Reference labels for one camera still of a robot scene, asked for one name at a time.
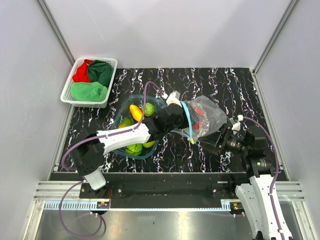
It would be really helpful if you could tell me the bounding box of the green fake apple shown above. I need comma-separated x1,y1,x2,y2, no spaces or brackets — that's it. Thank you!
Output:
125,143,143,156

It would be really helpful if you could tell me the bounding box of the green orange fake mango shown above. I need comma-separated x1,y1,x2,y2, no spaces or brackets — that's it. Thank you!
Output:
118,116,133,129

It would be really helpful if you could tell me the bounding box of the dark green cloth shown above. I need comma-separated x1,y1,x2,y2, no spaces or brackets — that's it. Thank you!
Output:
87,60,114,87

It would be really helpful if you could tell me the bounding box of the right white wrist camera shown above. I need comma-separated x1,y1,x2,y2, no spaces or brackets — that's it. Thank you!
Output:
229,115,244,132

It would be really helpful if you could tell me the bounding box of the red fake pepper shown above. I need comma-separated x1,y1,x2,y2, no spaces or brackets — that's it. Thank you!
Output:
191,107,206,130

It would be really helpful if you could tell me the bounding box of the blue translucent plastic tub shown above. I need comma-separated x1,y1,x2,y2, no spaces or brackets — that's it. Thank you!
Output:
110,94,167,160

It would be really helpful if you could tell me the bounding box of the green fake pear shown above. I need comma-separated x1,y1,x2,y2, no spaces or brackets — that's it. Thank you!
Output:
142,141,155,148

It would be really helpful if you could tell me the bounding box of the white plastic basket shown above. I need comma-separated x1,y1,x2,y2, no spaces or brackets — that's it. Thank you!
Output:
60,57,118,108

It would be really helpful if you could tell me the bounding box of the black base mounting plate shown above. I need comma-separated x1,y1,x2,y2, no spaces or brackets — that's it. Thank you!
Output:
79,173,248,210

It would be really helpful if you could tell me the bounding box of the clear zip top bag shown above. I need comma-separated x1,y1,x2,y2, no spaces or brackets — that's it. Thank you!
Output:
173,95,228,143

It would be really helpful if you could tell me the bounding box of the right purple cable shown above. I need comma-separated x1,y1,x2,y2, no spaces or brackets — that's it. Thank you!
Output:
242,115,286,240

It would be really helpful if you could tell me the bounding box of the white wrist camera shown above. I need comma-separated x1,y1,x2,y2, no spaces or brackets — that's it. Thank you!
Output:
229,115,244,132
161,91,182,107

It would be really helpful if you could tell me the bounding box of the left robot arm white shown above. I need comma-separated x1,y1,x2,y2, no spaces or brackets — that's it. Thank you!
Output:
66,103,186,198

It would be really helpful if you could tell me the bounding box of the red cloth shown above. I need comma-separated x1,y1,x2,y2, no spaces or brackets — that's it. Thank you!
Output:
72,59,93,83

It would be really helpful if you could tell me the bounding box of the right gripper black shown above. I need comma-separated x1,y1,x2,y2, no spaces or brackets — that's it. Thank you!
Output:
198,122,249,157

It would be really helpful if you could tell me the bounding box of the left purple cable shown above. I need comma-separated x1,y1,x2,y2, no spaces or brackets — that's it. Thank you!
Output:
58,81,167,236

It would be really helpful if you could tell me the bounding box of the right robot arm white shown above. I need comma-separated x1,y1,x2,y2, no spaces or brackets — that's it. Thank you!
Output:
199,124,293,240

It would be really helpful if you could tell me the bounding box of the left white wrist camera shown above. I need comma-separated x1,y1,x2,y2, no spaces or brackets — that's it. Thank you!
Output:
161,91,182,107

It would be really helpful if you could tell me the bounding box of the light green cloth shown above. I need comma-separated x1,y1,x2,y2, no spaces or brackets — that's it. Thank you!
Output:
70,82,108,102

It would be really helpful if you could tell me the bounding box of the green fake vegetable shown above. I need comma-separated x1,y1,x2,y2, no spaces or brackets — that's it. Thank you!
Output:
142,102,156,117

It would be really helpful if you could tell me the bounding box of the yellow orange fake mango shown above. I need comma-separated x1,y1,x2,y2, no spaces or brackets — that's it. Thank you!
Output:
129,104,145,122

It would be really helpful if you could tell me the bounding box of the black marble pattern mat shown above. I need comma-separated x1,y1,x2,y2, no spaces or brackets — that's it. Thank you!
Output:
62,67,267,173

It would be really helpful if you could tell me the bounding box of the purple cable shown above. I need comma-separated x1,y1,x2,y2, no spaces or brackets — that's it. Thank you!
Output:
242,115,286,240
58,81,167,236

